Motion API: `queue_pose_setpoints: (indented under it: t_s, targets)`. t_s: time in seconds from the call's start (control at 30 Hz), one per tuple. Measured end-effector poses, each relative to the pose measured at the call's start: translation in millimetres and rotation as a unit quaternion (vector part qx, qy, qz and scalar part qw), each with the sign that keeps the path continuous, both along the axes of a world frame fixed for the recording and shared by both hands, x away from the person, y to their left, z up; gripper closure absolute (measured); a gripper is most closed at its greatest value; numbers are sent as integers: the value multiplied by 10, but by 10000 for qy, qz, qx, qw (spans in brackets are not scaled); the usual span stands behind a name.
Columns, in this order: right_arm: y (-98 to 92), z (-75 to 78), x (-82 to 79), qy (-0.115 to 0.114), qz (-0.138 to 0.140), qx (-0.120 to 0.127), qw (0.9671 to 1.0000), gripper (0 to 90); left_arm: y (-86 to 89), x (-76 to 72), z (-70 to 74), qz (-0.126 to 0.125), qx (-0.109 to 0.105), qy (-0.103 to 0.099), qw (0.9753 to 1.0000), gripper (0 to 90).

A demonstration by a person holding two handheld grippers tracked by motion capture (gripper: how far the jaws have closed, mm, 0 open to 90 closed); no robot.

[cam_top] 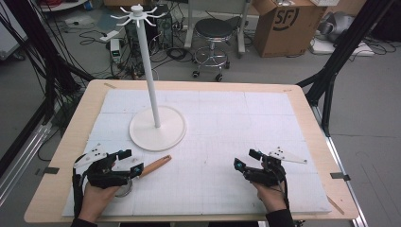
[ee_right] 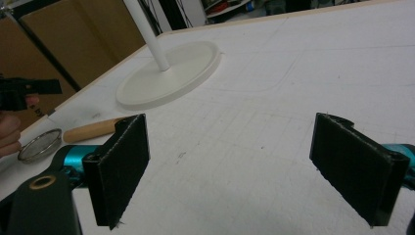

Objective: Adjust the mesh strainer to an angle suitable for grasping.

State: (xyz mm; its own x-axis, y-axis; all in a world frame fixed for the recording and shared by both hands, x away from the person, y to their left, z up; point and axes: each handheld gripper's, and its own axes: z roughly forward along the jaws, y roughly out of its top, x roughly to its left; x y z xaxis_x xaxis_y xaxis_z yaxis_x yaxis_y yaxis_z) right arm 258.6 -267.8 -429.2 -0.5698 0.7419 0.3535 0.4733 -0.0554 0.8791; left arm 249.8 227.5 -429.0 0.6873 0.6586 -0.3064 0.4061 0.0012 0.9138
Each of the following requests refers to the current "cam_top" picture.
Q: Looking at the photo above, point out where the white round tabletop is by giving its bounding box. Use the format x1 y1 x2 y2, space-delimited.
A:
39 0 90 13

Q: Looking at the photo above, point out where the cardboard box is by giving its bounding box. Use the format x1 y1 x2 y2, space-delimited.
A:
251 0 327 59

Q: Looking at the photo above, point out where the person's left hand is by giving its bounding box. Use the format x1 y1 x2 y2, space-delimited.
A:
78 181 123 222

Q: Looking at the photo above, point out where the black round stool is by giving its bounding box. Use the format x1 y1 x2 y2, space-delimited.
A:
191 17 235 82

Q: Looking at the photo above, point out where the grey bag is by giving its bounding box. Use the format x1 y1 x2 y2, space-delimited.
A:
317 11 357 43

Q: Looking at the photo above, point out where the black metal stand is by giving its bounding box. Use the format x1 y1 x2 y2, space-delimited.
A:
296 0 396 137
0 0 96 126

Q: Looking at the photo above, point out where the coiled black cable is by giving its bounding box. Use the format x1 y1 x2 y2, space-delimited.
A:
166 46 194 63

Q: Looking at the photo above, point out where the person's right hand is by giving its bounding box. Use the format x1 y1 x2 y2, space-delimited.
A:
252 181 288 214

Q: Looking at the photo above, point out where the bench power supply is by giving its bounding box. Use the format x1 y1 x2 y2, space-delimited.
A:
109 38 123 64

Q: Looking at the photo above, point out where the aluminium rail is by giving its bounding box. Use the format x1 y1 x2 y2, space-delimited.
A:
310 105 369 227
0 121 53 206

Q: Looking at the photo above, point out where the white power strip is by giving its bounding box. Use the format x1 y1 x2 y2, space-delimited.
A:
99 29 120 44

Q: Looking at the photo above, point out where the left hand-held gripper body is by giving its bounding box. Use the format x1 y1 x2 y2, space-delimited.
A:
73 143 133 190

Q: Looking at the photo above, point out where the black table clamp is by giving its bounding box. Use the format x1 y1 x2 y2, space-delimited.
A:
329 171 352 182
34 166 61 176

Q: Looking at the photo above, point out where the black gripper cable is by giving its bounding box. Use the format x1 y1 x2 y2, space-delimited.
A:
274 174 291 210

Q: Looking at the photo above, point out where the white rack with hooks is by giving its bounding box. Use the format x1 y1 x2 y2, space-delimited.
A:
110 3 187 152

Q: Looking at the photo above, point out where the white flat board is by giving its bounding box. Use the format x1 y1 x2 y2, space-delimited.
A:
309 37 376 58

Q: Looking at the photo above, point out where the wooden table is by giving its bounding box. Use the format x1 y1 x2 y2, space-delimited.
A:
24 79 360 224

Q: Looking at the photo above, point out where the metal scoop with wooden handle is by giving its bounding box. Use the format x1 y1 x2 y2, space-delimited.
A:
114 154 173 199

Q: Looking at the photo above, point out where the black computer tower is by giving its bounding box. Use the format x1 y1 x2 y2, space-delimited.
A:
124 4 175 59

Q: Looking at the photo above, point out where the white table mat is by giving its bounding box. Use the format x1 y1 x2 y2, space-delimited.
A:
61 89 333 218

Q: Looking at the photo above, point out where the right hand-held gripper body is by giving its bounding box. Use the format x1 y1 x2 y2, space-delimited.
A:
242 146 308 188

